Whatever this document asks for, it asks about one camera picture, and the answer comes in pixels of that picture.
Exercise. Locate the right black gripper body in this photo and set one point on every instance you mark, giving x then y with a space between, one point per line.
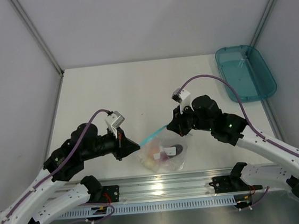
189 119

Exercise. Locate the left aluminium frame post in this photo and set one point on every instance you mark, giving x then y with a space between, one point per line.
31 27

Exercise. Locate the white slotted cable duct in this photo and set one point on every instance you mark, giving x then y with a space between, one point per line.
147 207

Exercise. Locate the clear zip top bag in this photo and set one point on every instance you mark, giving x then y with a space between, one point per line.
163 139

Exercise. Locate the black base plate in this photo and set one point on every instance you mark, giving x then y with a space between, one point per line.
110 194
227 184

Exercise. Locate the pink egg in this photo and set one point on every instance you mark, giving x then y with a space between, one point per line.
153 151

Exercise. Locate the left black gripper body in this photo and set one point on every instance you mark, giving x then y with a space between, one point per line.
116 145

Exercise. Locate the aluminium rail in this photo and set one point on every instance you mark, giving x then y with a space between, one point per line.
157 187

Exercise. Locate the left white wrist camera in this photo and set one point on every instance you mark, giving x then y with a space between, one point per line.
113 121

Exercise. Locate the teal plastic bin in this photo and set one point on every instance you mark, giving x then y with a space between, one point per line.
246 72

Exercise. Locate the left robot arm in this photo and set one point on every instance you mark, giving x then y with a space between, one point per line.
63 164

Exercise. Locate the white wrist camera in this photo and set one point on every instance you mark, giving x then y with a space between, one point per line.
113 121
183 98

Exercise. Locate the right aluminium frame post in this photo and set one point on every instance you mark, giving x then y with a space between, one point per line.
263 21

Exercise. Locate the cream white egg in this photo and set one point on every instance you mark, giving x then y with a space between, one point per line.
149 164

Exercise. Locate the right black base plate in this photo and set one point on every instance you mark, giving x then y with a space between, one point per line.
227 184

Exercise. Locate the purple eggplant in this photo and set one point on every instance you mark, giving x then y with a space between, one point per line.
173 151

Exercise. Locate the aluminium frame post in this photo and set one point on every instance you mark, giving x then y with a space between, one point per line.
31 27
263 21

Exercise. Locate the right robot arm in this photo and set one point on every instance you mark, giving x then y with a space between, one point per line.
203 114

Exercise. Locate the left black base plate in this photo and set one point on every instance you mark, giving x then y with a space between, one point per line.
110 194

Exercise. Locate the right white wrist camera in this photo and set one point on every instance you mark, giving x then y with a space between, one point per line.
183 98

